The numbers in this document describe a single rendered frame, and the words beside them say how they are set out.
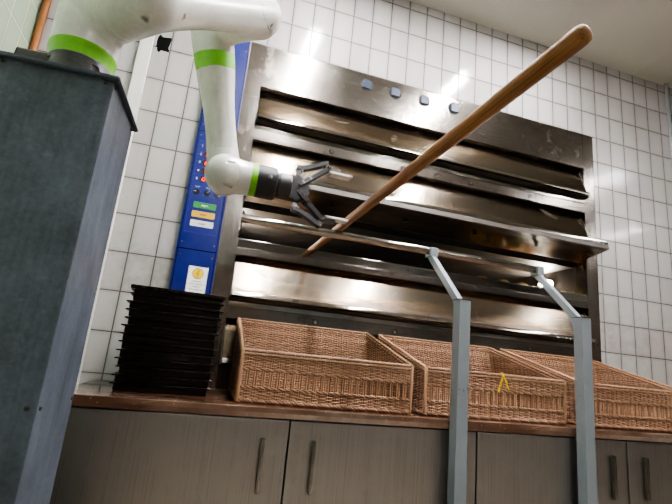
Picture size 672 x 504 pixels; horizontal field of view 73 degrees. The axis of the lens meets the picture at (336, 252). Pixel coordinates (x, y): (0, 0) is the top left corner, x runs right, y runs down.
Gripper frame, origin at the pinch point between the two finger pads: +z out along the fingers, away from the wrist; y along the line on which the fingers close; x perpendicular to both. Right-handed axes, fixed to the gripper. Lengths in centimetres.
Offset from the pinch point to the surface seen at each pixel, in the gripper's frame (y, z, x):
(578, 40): 2, 8, 78
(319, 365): 48, 2, -17
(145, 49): -73, -75, -64
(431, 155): 1.0, 7.6, 38.1
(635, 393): 46, 126, -18
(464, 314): 27, 45, -7
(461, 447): 67, 46, -7
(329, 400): 58, 7, -17
